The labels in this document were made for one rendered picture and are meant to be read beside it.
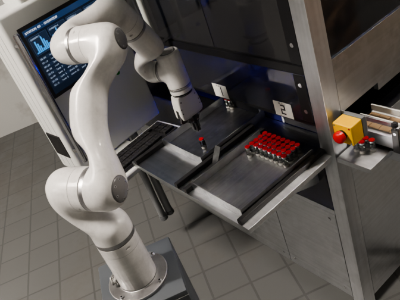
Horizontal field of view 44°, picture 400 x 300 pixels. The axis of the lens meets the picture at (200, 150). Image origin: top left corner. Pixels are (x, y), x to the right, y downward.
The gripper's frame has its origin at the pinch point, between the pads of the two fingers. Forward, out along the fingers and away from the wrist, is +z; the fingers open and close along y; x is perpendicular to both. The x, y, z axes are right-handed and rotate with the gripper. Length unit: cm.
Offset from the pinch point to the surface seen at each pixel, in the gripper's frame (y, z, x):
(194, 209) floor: -19, 99, -76
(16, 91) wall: -12, 63, -324
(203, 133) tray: -6.8, 10.9, -8.4
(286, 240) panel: -17, 76, 8
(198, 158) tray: 7.5, 8.1, 6.3
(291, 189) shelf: 1.5, 11.0, 46.3
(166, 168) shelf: 16.4, 10.8, -4.7
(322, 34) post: -23, -31, 49
